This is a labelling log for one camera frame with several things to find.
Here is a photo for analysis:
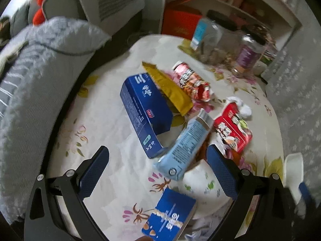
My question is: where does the white patterned paper cup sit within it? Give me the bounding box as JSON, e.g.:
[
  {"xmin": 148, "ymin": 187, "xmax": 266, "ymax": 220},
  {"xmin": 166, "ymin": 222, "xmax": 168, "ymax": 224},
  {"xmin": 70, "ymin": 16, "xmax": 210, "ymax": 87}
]
[{"xmin": 178, "ymin": 159, "xmax": 230, "ymax": 219}]

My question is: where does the dark blue carton box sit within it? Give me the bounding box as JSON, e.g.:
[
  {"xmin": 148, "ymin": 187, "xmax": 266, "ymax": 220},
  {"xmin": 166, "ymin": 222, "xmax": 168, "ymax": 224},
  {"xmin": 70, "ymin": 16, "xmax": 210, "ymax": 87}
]
[{"xmin": 120, "ymin": 73, "xmax": 173, "ymax": 159}]

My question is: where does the red instant noodle packet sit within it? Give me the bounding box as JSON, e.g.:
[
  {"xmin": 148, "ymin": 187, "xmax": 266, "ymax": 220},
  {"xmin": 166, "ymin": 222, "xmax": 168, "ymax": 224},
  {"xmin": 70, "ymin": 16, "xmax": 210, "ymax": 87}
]
[{"xmin": 214, "ymin": 103, "xmax": 252, "ymax": 153}]

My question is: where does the red plush toy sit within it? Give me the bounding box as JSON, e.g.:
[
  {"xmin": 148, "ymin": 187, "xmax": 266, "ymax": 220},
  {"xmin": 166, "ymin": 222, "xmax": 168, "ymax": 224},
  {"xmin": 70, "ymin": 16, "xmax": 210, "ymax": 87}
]
[{"xmin": 32, "ymin": 0, "xmax": 56, "ymax": 26}]

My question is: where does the white crumpled tissue ball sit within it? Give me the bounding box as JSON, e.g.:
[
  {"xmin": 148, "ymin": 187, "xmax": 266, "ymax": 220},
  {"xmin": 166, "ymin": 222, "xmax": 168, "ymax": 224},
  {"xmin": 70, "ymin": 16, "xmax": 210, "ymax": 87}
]
[{"xmin": 227, "ymin": 96, "xmax": 252, "ymax": 120}]

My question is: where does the clear jar blue label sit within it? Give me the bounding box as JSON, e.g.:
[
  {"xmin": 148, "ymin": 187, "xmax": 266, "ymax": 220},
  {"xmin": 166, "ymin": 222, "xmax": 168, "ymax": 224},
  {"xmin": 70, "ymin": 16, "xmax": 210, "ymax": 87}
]
[{"xmin": 190, "ymin": 10, "xmax": 239, "ymax": 65}]

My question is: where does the grey striped sofa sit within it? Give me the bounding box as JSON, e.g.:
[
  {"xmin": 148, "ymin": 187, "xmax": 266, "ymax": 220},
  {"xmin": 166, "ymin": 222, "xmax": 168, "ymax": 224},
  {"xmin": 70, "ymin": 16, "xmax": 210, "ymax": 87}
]
[{"xmin": 1, "ymin": 0, "xmax": 144, "ymax": 223}]

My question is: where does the blue biscuit box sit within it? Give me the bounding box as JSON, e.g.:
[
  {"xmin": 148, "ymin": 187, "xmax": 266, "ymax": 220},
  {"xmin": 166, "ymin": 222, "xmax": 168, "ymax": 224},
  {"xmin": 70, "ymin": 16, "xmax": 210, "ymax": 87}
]
[{"xmin": 141, "ymin": 188, "xmax": 196, "ymax": 241}]

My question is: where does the light blue milk carton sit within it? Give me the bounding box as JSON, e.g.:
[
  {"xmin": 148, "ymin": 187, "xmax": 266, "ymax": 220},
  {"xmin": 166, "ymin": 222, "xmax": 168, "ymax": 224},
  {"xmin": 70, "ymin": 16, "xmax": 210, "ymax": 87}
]
[{"xmin": 154, "ymin": 109, "xmax": 213, "ymax": 181}]

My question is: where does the clear jar purple label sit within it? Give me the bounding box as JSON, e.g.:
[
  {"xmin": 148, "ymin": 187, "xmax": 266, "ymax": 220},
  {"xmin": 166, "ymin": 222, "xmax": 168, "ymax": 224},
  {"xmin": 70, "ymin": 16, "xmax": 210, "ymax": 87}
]
[{"xmin": 231, "ymin": 26, "xmax": 267, "ymax": 78}]

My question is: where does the red snack bag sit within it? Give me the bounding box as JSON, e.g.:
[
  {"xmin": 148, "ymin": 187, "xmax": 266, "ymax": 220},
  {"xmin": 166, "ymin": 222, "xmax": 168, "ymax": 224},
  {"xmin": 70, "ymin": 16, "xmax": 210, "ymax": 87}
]
[{"xmin": 173, "ymin": 61, "xmax": 212, "ymax": 102}]

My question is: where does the white lace curtain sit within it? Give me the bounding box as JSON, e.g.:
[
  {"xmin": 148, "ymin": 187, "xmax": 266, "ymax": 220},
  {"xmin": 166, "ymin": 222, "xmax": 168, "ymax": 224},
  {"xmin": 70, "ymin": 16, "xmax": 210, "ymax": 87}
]
[{"xmin": 263, "ymin": 25, "xmax": 320, "ymax": 201}]

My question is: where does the white bookshelf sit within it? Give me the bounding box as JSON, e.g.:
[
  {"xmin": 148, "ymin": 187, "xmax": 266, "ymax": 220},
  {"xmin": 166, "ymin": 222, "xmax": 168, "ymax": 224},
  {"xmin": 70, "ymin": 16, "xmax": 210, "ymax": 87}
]
[{"xmin": 164, "ymin": 0, "xmax": 303, "ymax": 50}]

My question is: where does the yellow snack wrapper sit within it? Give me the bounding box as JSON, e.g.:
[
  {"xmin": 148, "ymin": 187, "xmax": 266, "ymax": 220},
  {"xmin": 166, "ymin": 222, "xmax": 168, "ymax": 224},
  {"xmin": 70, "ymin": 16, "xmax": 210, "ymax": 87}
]
[{"xmin": 142, "ymin": 61, "xmax": 193, "ymax": 116}]

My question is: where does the floral tablecloth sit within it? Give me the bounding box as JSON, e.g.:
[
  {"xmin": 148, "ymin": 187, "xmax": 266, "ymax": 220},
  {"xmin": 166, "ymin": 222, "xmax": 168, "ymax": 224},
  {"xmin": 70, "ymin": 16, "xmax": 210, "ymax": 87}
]
[{"xmin": 46, "ymin": 33, "xmax": 285, "ymax": 241}]

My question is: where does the red gift box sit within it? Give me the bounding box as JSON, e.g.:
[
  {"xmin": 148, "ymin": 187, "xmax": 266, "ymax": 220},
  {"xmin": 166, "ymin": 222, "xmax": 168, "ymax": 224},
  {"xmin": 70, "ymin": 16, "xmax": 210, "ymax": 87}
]
[{"xmin": 161, "ymin": 0, "xmax": 202, "ymax": 40}]

